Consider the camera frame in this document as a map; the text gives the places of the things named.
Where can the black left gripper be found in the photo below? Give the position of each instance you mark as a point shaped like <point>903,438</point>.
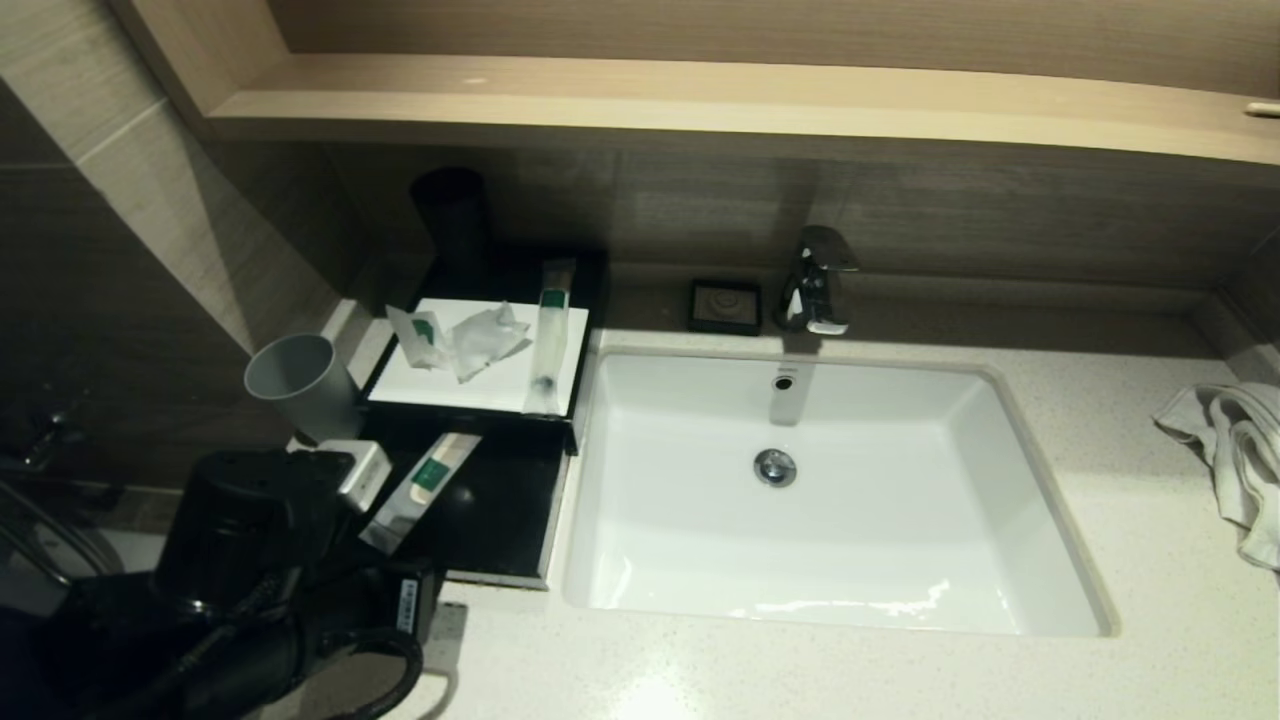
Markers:
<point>405,605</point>

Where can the drawer with plastic bags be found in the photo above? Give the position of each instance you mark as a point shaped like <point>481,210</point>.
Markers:
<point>500,520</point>

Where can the clear sachet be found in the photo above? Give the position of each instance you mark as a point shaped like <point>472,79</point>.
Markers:
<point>485,340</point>

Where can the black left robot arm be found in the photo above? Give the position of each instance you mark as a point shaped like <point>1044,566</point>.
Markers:
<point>240,530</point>

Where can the black amenity box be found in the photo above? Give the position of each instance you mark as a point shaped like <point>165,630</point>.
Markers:
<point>590,285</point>

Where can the comb packet green label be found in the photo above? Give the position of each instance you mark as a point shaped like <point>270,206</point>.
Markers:
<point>420,490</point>

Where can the grey plastic cup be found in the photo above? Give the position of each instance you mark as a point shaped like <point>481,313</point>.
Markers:
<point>300,395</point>

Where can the small sachet green label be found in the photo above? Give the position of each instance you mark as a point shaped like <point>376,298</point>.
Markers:
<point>420,338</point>

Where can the white bathtub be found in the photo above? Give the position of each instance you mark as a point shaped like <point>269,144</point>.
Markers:
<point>110,565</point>

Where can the long toothbrush packet green band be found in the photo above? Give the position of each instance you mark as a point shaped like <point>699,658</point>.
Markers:
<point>550,340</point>

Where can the black tumbler cup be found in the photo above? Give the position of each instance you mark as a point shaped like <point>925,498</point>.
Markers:
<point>450,220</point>

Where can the chrome sink drain stopper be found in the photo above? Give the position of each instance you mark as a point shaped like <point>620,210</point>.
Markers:
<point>775,467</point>

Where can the chrome bathtub faucet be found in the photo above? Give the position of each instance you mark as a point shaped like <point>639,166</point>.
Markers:
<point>35,435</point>

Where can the black soap dish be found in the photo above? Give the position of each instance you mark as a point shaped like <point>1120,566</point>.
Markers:
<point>725,307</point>

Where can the white sink basin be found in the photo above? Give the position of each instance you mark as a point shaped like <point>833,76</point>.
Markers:
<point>880,530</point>

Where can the chrome sink faucet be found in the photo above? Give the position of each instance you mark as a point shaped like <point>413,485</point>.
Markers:
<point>815,290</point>

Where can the light wooden shelf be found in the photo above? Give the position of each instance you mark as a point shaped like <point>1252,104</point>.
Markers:
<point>700,100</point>

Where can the white towel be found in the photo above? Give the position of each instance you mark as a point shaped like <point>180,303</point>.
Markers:
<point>1235,450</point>

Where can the small beige shelf item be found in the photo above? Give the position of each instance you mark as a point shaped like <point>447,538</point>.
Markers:
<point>1262,108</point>

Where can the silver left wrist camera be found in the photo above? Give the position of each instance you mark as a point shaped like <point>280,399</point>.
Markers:
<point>350,470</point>

